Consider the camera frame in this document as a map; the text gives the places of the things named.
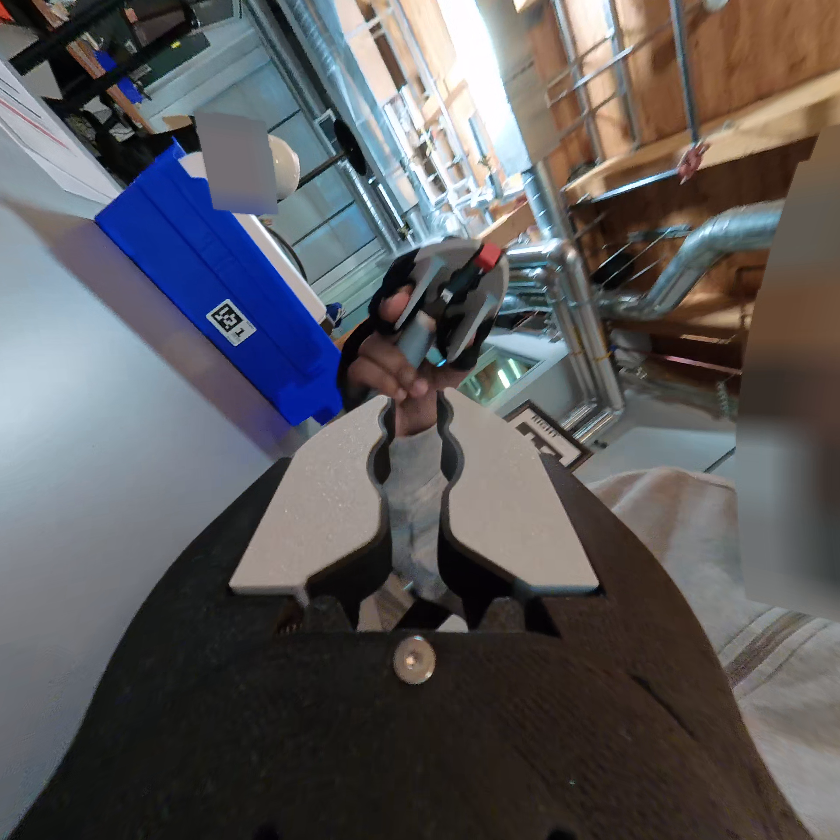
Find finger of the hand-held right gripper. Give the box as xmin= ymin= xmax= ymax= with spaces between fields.
xmin=394 ymin=243 xmax=457 ymax=337
xmin=453 ymin=260 xmax=511 ymax=353

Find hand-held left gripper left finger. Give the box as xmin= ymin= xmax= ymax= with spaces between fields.
xmin=228 ymin=394 xmax=392 ymax=609

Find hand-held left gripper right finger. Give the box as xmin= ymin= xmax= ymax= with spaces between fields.
xmin=437 ymin=390 xmax=602 ymax=599

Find white desk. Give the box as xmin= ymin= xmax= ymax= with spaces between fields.
xmin=0 ymin=196 xmax=370 ymax=829

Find person's right hand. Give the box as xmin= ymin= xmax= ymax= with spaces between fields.
xmin=346 ymin=292 xmax=439 ymax=438

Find black framed sign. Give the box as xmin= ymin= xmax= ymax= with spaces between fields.
xmin=504 ymin=400 xmax=589 ymax=471

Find white hard hat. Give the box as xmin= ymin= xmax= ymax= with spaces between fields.
xmin=268 ymin=133 xmax=304 ymax=203

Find blue storage bin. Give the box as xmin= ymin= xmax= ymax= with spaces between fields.
xmin=94 ymin=139 xmax=347 ymax=429

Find red pipe fitting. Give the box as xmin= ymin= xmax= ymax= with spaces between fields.
xmin=677 ymin=139 xmax=711 ymax=186

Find person's grey striped sweatshirt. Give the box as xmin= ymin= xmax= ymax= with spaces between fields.
xmin=587 ymin=465 xmax=840 ymax=840

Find white printed sheet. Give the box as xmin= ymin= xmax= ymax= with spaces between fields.
xmin=0 ymin=58 xmax=124 ymax=206

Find black storage rack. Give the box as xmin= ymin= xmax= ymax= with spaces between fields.
xmin=8 ymin=0 xmax=212 ymax=135

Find silver vertical duct pipe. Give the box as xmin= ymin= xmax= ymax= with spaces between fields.
xmin=521 ymin=161 xmax=627 ymax=431

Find silver bent duct pipe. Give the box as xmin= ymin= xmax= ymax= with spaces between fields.
xmin=600 ymin=200 xmax=788 ymax=326

